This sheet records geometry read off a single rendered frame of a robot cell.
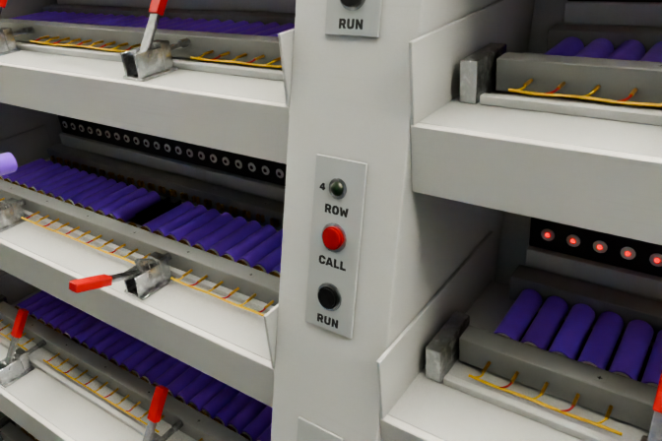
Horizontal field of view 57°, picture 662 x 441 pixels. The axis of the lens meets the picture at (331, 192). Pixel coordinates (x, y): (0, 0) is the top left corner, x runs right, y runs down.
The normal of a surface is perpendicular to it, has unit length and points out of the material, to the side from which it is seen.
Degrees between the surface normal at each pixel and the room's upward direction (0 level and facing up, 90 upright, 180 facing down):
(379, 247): 90
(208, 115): 105
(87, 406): 15
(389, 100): 90
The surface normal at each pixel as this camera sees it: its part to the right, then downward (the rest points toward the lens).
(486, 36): 0.81, 0.19
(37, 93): -0.58, 0.40
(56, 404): -0.08, -0.90
